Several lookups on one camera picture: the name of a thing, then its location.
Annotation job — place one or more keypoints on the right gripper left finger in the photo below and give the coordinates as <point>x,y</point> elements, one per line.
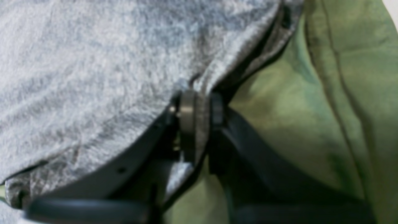
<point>132,187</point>

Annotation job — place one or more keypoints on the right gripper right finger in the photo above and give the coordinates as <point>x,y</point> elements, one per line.
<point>264,188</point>

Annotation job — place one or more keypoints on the olive green table cloth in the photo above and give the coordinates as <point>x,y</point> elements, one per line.
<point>317,79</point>

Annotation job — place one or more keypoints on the grey heathered T-shirt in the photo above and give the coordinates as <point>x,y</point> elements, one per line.
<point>82,79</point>

